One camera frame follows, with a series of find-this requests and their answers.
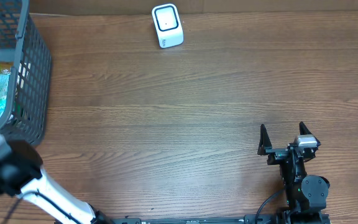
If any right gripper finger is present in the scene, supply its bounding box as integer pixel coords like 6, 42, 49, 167
299, 121, 321, 146
257, 124, 272, 156

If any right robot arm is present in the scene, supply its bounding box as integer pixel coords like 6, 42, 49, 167
254, 122, 331, 223

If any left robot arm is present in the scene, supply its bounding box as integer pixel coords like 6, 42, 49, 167
0, 134, 112, 223

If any white barcode scanner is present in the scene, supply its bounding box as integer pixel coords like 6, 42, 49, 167
152, 3, 184, 49

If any grey plastic mesh basket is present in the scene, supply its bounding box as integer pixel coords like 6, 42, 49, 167
0, 0, 52, 145

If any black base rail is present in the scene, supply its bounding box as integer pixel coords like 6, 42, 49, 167
110, 213, 331, 224

